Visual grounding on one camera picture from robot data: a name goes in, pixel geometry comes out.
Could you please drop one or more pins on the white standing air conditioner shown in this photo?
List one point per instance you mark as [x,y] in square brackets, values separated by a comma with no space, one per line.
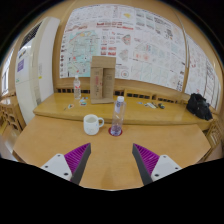
[33,73]

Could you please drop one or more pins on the narrow wall poster sheet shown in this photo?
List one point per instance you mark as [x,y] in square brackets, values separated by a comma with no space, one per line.
[201,73]

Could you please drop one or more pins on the clear white-capped water bottle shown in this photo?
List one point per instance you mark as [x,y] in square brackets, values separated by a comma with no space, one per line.
[117,116]

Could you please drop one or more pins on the large wall poster sheet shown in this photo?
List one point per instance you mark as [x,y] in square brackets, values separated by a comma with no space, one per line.
[143,43]

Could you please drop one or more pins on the small teal sticker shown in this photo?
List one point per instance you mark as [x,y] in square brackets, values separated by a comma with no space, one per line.
[83,103]

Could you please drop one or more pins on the clear red-labelled drink bottle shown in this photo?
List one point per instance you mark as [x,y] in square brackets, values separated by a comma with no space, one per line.
[77,89]

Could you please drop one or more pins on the brown cardboard box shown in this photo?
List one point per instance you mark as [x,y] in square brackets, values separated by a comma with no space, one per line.
[102,80]

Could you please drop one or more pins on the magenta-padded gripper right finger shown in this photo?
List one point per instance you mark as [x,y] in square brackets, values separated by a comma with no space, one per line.
[163,165]

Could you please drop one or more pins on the wooden chair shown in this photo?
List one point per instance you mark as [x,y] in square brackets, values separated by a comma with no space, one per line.
[216,136]
[10,115]

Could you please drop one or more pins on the white mug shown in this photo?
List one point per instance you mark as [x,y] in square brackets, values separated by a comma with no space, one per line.
[91,126]

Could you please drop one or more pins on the small orange sticker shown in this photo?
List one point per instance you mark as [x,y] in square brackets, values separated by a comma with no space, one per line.
[70,106]

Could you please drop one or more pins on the black bag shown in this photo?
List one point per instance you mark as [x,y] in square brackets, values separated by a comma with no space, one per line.
[199,106]

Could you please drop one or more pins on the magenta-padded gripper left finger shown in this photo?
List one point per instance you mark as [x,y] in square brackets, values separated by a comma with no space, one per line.
[60,165]

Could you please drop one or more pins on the small dark object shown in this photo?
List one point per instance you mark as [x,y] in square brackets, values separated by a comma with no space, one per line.
[161,106]

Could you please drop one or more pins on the small white flat device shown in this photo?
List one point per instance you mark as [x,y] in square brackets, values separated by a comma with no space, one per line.
[150,105]

